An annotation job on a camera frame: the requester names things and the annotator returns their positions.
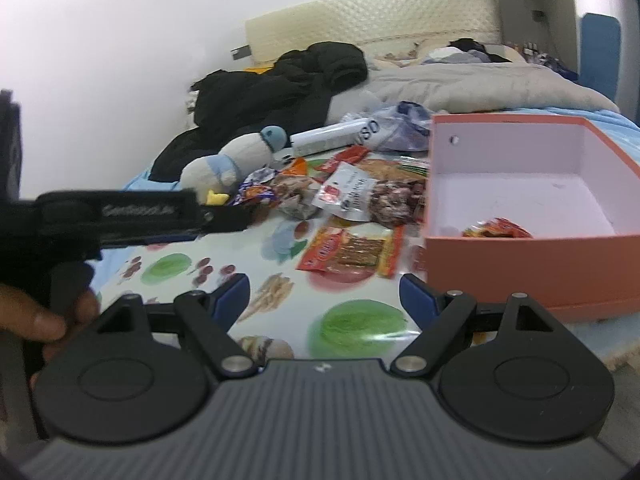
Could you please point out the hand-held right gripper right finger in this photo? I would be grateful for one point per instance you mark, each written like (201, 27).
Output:
(417, 295)

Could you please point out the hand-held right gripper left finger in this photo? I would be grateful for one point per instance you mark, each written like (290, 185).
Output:
(235, 292)

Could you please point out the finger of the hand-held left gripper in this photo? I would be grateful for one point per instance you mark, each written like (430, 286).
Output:
(227, 219)

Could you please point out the red orange snack packet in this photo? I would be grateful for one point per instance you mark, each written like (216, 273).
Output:
(497, 230)

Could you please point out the person's left hand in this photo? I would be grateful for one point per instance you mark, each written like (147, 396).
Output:
(35, 315)

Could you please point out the small colourful candy packet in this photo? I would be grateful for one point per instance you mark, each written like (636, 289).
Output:
(255, 187)

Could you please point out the fruit print table cloth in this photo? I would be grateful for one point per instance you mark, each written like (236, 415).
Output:
(280, 260)

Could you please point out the penguin plush toy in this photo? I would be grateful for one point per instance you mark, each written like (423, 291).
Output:
(235, 157)

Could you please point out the clear crumpled snack packet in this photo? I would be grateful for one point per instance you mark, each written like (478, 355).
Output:
(295, 200)

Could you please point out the red packet with brown strips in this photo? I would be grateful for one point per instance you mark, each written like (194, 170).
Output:
(350, 252)

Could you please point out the small orange snack packet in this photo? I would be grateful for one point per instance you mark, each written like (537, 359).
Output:
(295, 166)

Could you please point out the green edged snack packet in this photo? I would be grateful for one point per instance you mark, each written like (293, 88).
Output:
(417, 165)

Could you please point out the clear packet orange snack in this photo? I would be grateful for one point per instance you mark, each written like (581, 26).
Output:
(385, 169)

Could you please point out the white tube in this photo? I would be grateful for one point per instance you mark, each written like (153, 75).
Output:
(330, 137)

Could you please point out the black jacket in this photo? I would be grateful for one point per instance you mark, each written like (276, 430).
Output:
(260, 90)

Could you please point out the crumpled red snack packet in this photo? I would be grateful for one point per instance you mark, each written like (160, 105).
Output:
(350, 156)

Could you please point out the blue clear plastic bag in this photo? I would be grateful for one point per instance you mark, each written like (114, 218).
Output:
(400, 127)

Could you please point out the grey blanket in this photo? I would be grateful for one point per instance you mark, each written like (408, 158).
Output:
(475, 87)

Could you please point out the pile of clothes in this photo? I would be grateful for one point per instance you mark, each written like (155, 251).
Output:
(465, 50)

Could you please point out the cream padded headboard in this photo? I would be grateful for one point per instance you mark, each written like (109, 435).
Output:
(380, 15)

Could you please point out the blue panel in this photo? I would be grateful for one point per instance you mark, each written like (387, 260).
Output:
(600, 55)

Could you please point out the grey wall bracket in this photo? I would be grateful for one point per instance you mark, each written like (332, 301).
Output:
(240, 52)

